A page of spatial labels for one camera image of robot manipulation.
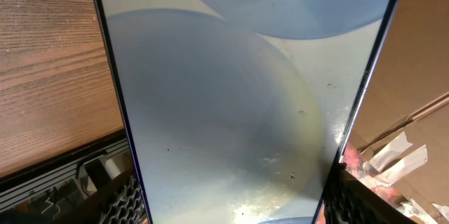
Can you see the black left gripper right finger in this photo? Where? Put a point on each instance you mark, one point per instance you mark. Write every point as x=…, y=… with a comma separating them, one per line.
x=347, y=200

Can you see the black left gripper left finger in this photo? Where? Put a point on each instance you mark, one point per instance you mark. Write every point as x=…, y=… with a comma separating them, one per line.
x=120, y=201

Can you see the blue Samsung Galaxy smartphone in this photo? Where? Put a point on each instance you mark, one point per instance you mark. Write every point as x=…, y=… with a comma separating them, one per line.
x=237, y=111

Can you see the black aluminium mounting rail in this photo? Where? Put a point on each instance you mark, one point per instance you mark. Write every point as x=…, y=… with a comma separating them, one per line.
x=94, y=160

